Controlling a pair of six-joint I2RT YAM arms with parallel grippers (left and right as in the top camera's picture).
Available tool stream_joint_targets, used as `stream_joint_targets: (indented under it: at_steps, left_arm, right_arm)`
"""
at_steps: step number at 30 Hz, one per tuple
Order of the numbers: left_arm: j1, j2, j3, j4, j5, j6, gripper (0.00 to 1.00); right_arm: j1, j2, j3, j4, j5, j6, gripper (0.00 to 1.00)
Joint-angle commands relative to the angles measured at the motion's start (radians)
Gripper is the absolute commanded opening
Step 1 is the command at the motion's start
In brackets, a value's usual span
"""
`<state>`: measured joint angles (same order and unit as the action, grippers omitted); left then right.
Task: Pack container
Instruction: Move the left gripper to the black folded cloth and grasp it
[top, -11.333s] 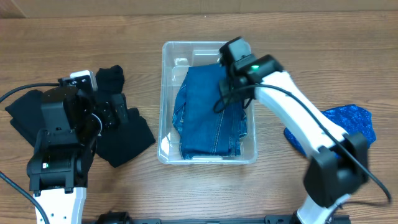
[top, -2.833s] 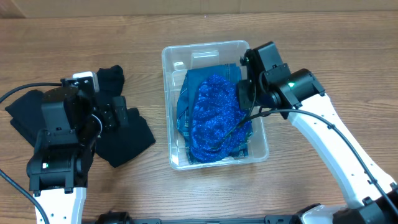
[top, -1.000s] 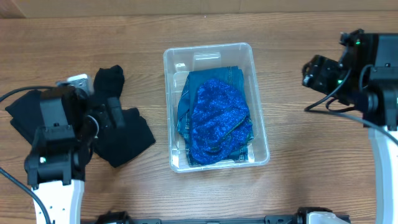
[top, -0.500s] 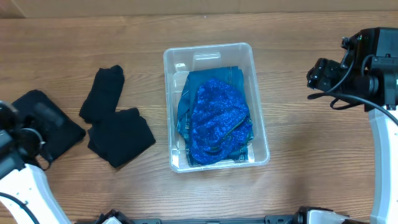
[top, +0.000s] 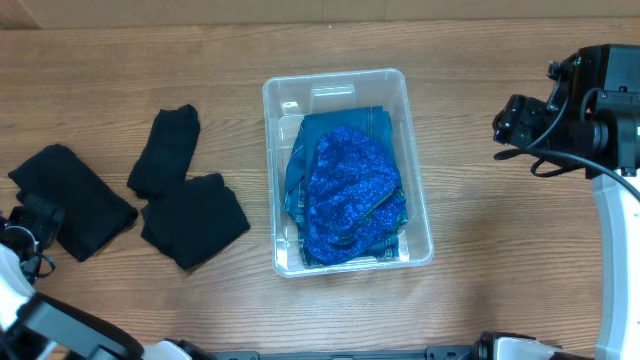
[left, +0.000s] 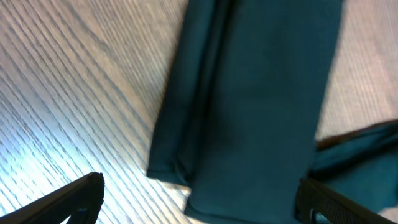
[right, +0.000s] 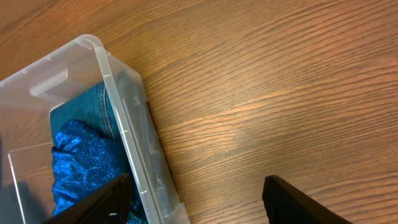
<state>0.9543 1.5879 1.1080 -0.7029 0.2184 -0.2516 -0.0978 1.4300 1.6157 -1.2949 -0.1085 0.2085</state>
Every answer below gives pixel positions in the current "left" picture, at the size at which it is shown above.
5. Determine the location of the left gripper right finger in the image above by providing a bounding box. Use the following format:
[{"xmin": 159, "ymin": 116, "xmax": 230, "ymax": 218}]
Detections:
[{"xmin": 295, "ymin": 179, "xmax": 394, "ymax": 224}]

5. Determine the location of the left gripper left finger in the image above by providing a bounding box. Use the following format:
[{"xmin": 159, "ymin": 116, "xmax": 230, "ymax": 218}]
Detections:
[{"xmin": 1, "ymin": 172, "xmax": 104, "ymax": 224}]

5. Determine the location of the black garment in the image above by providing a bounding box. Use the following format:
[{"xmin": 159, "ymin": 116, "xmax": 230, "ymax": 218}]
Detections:
[
  {"xmin": 308, "ymin": 119, "xmax": 397, "ymax": 213},
  {"xmin": 147, "ymin": 0, "xmax": 343, "ymax": 223}
]

